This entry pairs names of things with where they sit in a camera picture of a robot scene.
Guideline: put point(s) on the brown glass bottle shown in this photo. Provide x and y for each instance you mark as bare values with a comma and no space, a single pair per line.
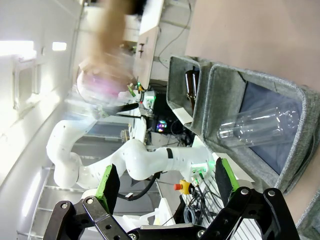
191,85

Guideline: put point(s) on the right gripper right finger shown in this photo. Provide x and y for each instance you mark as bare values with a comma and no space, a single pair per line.
227,180

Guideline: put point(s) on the white paper sign BOTTLE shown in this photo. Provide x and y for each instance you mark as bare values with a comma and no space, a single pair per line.
183,116

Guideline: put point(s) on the black computer with lights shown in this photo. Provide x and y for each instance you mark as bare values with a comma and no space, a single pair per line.
161,125

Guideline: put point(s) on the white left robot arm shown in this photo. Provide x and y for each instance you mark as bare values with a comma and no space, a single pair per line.
140,160

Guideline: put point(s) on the grey fabric basket plastic label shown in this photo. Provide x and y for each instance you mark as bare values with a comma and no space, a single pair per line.
225,95

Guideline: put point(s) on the yellow red emergency stop button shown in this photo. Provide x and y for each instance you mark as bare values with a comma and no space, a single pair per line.
185,187

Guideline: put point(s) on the clear plastic bottle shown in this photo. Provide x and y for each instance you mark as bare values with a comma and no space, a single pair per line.
257,127

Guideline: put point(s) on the grey fabric basket bottle label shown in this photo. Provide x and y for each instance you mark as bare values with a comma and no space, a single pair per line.
175,82

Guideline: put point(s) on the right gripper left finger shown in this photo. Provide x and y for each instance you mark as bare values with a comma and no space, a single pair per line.
110,190

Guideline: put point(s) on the light wooden table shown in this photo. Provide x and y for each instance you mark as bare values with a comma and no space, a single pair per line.
147,55

